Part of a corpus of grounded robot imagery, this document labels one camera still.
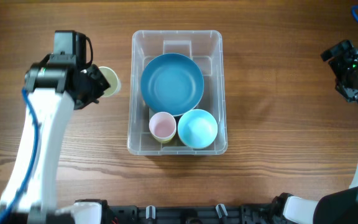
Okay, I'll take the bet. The cream cup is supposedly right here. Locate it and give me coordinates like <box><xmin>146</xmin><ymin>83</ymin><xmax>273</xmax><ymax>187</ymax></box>
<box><xmin>99</xmin><ymin>67</ymin><xmax>121</xmax><ymax>97</ymax></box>

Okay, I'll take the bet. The dark blue bowl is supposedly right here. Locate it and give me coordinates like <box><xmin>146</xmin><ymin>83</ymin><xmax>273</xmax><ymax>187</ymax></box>
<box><xmin>140</xmin><ymin>53</ymin><xmax>204</xmax><ymax>116</ymax></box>

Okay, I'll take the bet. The pink cup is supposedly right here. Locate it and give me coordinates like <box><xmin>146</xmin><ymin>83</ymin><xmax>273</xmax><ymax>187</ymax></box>
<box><xmin>149</xmin><ymin>112</ymin><xmax>177</xmax><ymax>138</ymax></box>

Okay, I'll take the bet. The clear plastic storage container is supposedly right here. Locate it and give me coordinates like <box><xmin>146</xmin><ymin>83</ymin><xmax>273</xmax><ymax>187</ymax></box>
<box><xmin>127</xmin><ymin>30</ymin><xmax>228</xmax><ymax>156</ymax></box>

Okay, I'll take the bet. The yellow cup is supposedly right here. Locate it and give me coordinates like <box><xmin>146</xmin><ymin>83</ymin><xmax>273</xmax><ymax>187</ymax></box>
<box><xmin>154</xmin><ymin>136</ymin><xmax>173</xmax><ymax>144</ymax></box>

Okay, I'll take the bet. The light blue bowl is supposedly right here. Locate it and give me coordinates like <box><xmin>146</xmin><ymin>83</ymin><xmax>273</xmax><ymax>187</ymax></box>
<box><xmin>177</xmin><ymin>109</ymin><xmax>218</xmax><ymax>149</ymax></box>

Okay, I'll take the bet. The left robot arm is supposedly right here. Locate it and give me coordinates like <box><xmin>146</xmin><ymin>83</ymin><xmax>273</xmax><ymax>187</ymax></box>
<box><xmin>0</xmin><ymin>30</ymin><xmax>110</xmax><ymax>223</ymax></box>

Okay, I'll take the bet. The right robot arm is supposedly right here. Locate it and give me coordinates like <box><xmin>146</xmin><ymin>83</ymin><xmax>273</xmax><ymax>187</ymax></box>
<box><xmin>270</xmin><ymin>40</ymin><xmax>358</xmax><ymax>223</ymax></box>

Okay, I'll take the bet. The left blue cable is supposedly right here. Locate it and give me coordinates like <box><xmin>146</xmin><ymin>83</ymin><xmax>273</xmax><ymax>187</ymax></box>
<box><xmin>0</xmin><ymin>88</ymin><xmax>42</xmax><ymax>224</ymax></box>

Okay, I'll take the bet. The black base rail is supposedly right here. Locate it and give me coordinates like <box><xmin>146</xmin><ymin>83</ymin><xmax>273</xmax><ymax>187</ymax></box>
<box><xmin>110</xmin><ymin>203</ymin><xmax>280</xmax><ymax>224</ymax></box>

